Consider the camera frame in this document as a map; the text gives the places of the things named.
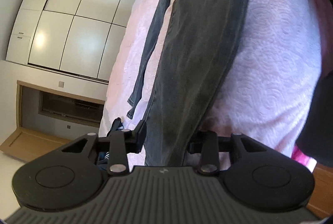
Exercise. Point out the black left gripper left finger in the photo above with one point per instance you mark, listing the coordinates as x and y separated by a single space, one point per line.
135 138

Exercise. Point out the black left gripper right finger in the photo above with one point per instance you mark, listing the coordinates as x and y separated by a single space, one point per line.
195 143

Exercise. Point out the dark grey jeans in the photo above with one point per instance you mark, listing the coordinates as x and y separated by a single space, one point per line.
200 46

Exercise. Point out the white glossy wardrobe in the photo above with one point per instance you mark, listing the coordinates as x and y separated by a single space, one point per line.
78 37

